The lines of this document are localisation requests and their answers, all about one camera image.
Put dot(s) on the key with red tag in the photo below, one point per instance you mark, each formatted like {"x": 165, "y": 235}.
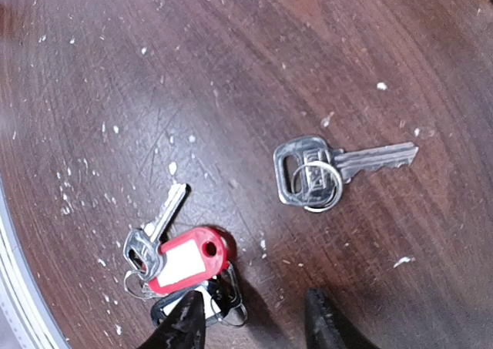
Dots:
{"x": 162, "y": 265}

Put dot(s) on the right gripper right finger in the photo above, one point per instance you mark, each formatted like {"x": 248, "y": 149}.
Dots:
{"x": 326, "y": 327}

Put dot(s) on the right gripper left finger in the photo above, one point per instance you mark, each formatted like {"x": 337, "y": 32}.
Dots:
{"x": 184, "y": 327}

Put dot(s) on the lone silver key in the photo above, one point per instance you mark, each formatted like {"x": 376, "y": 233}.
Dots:
{"x": 312, "y": 175}

